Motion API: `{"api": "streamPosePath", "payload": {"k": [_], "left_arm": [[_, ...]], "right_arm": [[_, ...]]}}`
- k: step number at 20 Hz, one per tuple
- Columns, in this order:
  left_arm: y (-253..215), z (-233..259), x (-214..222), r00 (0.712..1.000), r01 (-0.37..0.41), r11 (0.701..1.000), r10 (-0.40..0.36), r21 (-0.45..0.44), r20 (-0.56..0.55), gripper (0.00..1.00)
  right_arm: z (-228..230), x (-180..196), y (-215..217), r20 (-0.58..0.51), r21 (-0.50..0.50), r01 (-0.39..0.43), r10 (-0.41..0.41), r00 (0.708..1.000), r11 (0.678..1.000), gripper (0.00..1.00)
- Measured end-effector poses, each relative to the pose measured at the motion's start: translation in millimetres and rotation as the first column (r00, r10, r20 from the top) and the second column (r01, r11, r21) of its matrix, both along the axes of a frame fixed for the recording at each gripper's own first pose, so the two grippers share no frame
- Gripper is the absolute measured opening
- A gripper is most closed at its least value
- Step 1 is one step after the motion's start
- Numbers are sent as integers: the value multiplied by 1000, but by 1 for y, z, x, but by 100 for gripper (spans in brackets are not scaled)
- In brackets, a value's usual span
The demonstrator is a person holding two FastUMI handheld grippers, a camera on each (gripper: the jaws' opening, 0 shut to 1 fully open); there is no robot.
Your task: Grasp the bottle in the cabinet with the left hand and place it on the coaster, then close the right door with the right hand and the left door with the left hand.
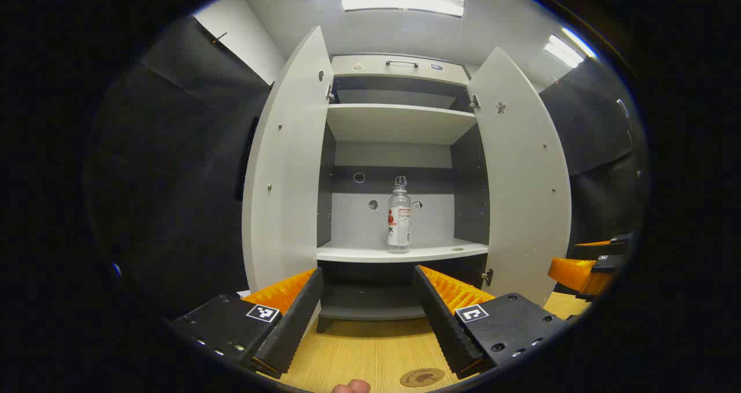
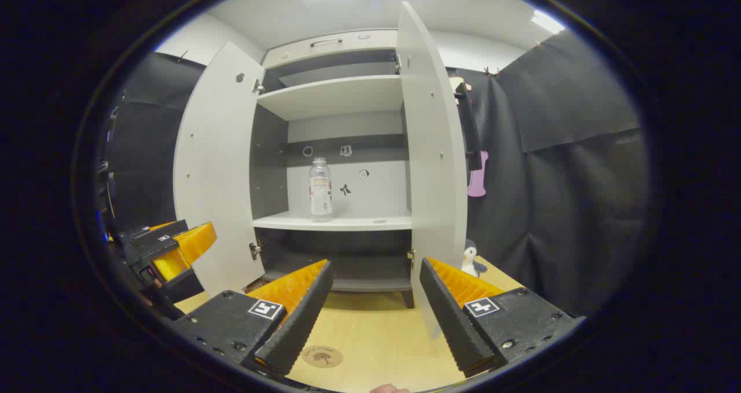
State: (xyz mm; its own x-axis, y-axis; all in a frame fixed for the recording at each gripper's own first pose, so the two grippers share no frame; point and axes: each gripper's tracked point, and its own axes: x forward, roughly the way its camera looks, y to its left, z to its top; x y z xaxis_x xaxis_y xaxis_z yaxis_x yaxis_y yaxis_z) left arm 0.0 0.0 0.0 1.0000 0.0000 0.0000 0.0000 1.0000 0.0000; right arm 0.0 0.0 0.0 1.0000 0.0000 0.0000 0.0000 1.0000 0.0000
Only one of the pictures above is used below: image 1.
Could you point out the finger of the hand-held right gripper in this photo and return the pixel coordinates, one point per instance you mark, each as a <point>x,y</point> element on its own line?
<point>613,249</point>
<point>570,272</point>

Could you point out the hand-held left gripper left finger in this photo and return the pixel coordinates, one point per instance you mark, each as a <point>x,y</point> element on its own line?
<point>292,323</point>

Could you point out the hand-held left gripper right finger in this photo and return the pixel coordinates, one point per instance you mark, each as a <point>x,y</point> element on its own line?
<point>443,323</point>

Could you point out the round wooden coaster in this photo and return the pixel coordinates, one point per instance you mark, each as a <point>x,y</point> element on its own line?
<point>422,377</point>

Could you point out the white cabinet door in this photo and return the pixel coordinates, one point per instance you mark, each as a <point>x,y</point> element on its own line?
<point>521,196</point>
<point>289,179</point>

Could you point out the clear plastic bottle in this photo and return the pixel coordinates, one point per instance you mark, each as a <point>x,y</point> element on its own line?
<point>399,225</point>

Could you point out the white and grey cabinet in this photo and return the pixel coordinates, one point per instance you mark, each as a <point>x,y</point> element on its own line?
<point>353,225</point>

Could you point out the metal door hinge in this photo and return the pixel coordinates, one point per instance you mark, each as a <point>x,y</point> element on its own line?
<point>488,277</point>
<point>474,102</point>
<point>330,94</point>

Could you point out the white cabinet shelf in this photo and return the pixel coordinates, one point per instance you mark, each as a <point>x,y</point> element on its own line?
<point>399,124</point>
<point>399,253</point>

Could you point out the black backdrop cloth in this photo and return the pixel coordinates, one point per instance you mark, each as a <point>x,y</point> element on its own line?
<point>596,150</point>
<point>173,179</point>

